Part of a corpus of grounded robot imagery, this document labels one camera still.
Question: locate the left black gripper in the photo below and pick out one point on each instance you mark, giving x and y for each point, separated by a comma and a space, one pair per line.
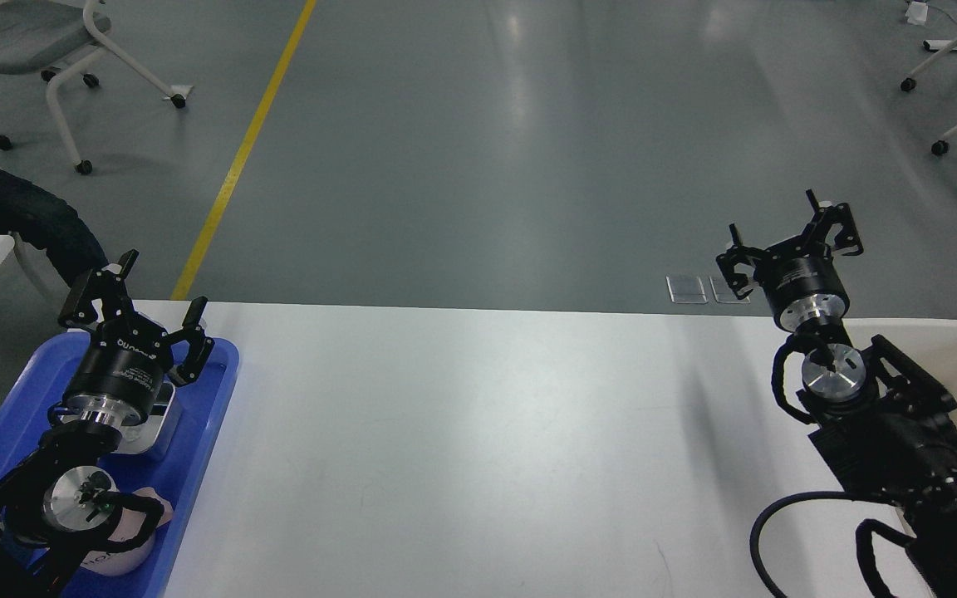
114, 383

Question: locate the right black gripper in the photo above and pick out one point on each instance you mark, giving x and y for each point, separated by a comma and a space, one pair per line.
799, 279

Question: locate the stainless steel rectangular dish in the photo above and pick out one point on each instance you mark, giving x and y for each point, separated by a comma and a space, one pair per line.
151, 440

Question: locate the pink HOME mug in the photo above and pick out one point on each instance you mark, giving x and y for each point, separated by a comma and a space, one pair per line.
117, 529

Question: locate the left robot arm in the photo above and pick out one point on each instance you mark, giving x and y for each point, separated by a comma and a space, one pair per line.
34, 561

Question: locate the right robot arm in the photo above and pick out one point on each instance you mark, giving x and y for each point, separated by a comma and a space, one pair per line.
882, 423

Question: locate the right floor socket plate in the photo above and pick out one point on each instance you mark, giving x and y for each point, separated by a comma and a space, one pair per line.
723, 294

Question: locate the floor socket plate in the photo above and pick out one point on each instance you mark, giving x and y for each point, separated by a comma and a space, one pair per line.
686, 289
723, 294

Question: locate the left floor socket plate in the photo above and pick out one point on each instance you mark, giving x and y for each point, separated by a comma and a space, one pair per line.
686, 289

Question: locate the blue plastic tray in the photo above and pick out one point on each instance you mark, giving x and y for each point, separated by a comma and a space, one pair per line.
176, 476

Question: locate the person in dark trousers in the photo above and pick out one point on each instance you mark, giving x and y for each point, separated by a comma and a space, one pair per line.
49, 224

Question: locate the grey office chair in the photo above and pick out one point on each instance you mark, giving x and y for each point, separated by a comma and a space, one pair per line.
60, 41

